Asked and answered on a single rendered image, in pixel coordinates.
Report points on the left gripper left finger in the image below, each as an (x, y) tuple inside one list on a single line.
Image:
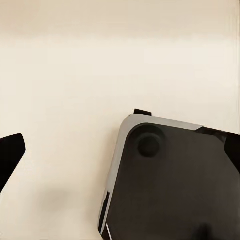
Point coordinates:
[(12, 149)]

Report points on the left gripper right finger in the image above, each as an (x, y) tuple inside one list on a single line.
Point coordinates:
[(232, 149)]

